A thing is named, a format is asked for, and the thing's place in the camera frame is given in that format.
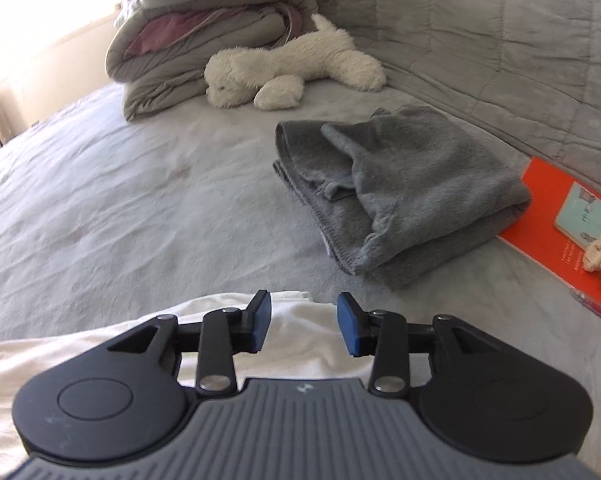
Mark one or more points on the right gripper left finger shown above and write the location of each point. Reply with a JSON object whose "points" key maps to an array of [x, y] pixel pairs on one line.
{"points": [[132, 393]]}

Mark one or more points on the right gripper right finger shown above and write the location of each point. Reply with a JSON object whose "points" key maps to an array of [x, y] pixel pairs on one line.
{"points": [[473, 391]]}

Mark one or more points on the red book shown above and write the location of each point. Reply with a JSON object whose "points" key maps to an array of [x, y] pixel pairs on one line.
{"points": [[563, 219]]}

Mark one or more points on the crumpled white tissue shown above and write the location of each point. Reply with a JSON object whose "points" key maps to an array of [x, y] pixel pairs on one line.
{"points": [[591, 259]]}

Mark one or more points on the folded grey towel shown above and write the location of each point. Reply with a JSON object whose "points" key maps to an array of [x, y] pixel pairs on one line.
{"points": [[399, 194]]}

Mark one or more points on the folded grey duvet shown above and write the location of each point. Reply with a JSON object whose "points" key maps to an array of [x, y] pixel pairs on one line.
{"points": [[159, 56]]}

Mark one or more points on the grey quilted headboard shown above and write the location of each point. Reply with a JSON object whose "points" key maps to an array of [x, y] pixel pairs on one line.
{"points": [[527, 71]]}

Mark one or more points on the white plush dog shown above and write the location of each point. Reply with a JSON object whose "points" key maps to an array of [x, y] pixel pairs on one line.
{"points": [[274, 79]]}

